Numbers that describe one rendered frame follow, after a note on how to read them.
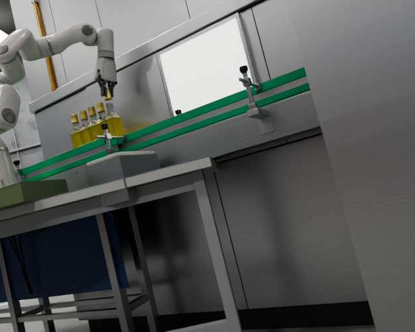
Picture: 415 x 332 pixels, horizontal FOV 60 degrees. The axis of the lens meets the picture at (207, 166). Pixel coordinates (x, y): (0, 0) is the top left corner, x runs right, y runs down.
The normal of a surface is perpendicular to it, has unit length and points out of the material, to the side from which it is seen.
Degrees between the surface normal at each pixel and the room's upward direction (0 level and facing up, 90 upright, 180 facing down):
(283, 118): 90
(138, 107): 90
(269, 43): 90
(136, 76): 90
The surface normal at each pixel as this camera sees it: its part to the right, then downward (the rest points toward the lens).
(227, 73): -0.47, 0.05
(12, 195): -0.11, -0.04
